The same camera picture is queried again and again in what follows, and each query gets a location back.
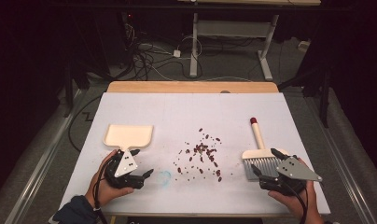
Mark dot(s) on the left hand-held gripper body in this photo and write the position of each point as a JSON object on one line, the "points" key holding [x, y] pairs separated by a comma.
{"points": [[126, 163]]}

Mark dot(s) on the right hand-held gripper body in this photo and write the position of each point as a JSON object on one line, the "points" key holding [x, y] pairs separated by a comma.
{"points": [[294, 171]]}

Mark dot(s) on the cream plastic dustpan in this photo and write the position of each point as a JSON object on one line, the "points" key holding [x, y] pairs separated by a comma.
{"points": [[127, 135]]}

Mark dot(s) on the person's right hand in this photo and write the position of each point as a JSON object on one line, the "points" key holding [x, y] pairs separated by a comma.
{"points": [[294, 205]]}

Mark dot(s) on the person's left hand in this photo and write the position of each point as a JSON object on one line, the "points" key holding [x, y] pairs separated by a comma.
{"points": [[102, 189]]}

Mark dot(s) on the scattered red beans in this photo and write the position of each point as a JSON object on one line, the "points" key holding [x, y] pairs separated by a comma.
{"points": [[202, 148]]}

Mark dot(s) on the white table cover sheet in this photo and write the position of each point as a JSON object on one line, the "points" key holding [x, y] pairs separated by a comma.
{"points": [[183, 112]]}

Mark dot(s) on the person's dark blue sleeve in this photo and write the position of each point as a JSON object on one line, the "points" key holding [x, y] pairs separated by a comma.
{"points": [[74, 211]]}

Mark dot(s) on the black metal stand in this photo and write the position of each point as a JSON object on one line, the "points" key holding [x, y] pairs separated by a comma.
{"points": [[324, 99], [68, 90]]}

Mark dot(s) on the wooden table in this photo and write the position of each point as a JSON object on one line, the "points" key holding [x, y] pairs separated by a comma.
{"points": [[189, 86]]}

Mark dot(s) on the white power adapter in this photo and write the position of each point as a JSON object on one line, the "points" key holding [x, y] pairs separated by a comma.
{"points": [[176, 53]]}

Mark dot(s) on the grey metal floor rail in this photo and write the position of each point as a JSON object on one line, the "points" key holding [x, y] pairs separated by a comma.
{"points": [[37, 174], [348, 174]]}

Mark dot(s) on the white metal desk frame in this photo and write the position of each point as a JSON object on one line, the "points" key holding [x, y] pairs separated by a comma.
{"points": [[233, 28]]}

